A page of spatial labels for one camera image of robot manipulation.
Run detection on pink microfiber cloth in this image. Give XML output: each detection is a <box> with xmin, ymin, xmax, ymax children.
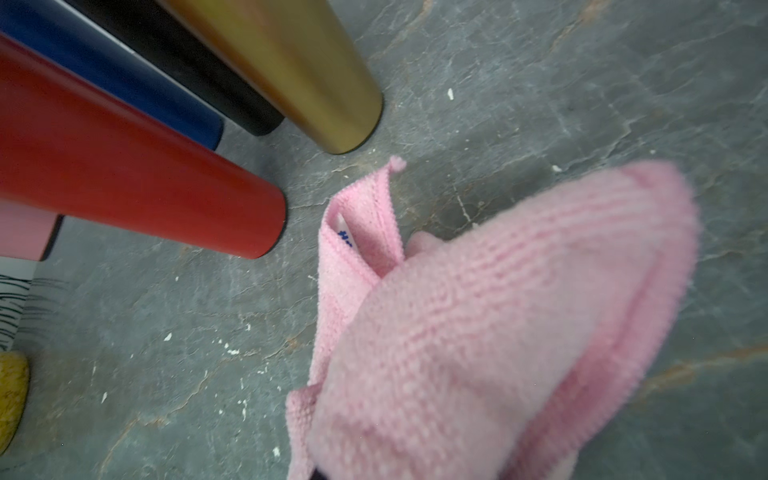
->
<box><xmin>286</xmin><ymin>157</ymin><xmax>699</xmax><ymax>479</ymax></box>

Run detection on pink thermos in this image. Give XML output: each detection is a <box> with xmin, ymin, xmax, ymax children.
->
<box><xmin>0</xmin><ymin>200</ymin><xmax>64</xmax><ymax>261</ymax></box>

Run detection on blue thermos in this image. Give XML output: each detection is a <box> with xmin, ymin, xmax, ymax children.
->
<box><xmin>1</xmin><ymin>0</ymin><xmax>224</xmax><ymax>150</ymax></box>

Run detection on gold thermos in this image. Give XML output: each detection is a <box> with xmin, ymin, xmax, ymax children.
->
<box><xmin>162</xmin><ymin>0</ymin><xmax>384</xmax><ymax>154</ymax></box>

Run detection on black thermos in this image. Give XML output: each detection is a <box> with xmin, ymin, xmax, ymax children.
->
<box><xmin>69</xmin><ymin>0</ymin><xmax>284</xmax><ymax>136</ymax></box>

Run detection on red thermos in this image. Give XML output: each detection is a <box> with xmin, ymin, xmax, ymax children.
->
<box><xmin>1</xmin><ymin>37</ymin><xmax>287</xmax><ymax>259</ymax></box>

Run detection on red lid snack jar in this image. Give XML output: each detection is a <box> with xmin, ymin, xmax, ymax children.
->
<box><xmin>0</xmin><ymin>351</ymin><xmax>30</xmax><ymax>453</ymax></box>

